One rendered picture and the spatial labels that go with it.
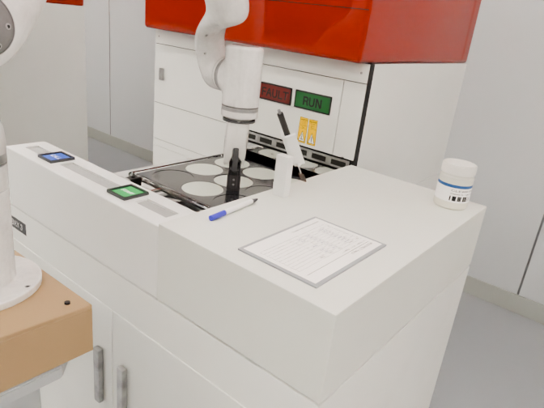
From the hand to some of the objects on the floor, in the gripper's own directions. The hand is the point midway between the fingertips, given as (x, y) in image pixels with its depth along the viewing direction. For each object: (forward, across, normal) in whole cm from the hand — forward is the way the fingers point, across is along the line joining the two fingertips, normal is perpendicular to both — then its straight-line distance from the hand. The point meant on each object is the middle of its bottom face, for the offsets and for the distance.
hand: (233, 181), depth 118 cm
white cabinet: (+92, -6, +1) cm, 92 cm away
